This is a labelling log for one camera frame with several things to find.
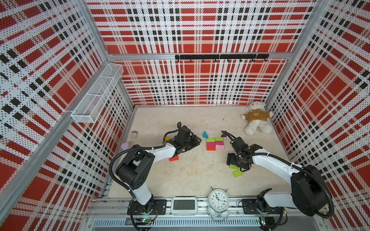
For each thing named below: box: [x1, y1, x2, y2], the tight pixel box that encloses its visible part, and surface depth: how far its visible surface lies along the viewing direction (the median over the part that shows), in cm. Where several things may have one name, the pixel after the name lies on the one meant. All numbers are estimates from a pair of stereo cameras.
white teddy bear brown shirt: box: [240, 101, 274, 136], surface depth 105 cm
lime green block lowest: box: [233, 169, 244, 178], surface depth 86 cm
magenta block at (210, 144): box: [206, 141, 216, 147], surface depth 100 cm
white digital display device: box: [170, 196, 198, 216], surface depth 72 cm
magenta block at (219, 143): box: [214, 141, 225, 146], surface depth 100 cm
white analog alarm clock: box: [207, 186, 230, 219], surface depth 73 cm
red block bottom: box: [169, 154, 179, 162], surface depth 92 cm
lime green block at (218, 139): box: [214, 136, 225, 142], surface depth 101 cm
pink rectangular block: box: [215, 144, 225, 150], surface depth 98 cm
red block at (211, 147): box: [206, 145, 216, 151], surface depth 98 cm
